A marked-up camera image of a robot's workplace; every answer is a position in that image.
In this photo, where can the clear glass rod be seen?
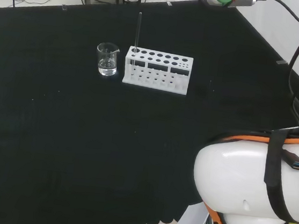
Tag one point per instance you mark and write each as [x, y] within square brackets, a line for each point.
[138, 32]

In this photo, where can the white test tube rack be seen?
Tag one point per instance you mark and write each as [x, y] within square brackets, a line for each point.
[156, 72]

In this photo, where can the clear cloth clip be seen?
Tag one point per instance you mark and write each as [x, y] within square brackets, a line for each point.
[281, 62]
[168, 3]
[64, 7]

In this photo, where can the clear glass beaker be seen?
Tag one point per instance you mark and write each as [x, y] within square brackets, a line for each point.
[107, 64]

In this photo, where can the black usb plug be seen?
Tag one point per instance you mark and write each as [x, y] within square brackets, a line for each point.
[296, 162]

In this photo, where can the black bench cloth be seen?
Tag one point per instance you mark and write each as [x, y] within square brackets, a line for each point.
[81, 136]

